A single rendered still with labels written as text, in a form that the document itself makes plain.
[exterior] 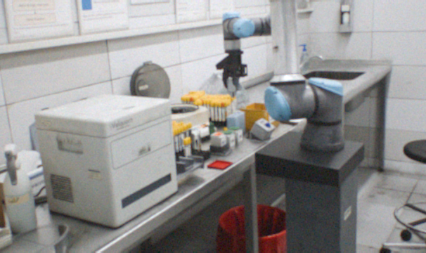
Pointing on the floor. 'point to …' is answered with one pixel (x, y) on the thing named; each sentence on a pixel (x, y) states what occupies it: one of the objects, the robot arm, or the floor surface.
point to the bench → (210, 181)
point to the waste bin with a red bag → (278, 238)
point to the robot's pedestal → (321, 216)
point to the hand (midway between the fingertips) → (231, 94)
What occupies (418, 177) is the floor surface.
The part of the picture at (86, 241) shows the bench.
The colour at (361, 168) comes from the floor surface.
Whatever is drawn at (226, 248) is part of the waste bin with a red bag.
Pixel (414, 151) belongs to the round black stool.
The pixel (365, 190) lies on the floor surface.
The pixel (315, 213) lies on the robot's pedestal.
